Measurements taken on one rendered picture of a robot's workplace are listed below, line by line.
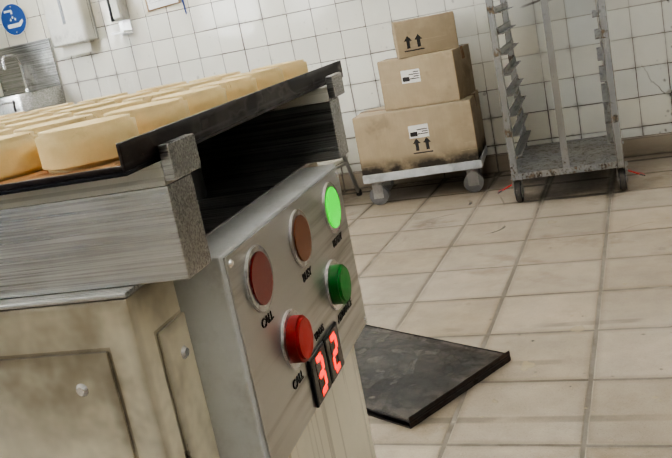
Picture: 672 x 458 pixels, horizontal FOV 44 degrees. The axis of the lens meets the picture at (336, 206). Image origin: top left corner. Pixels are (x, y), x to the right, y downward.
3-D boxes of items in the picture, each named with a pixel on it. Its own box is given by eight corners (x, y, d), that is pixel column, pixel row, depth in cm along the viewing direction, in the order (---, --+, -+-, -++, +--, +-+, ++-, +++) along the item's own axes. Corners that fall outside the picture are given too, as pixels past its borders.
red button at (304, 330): (280, 371, 51) (270, 327, 51) (294, 351, 54) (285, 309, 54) (304, 370, 51) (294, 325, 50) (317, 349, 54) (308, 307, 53)
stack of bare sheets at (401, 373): (258, 380, 238) (256, 370, 237) (356, 327, 263) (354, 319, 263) (410, 429, 193) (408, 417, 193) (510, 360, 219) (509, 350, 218)
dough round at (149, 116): (92, 150, 48) (84, 117, 47) (165, 131, 51) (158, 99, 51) (134, 149, 44) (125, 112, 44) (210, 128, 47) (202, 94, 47)
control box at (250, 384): (220, 487, 48) (165, 262, 45) (330, 325, 70) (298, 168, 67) (278, 486, 47) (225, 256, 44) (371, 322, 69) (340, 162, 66)
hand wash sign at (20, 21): (31, 32, 524) (22, 0, 520) (30, 32, 523) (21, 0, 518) (6, 38, 531) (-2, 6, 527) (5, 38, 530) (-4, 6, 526)
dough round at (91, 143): (123, 162, 39) (112, 121, 39) (26, 180, 40) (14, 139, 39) (156, 145, 44) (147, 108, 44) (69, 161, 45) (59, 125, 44)
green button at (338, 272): (324, 311, 61) (316, 273, 60) (334, 296, 64) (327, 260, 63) (344, 309, 60) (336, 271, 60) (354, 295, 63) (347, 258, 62)
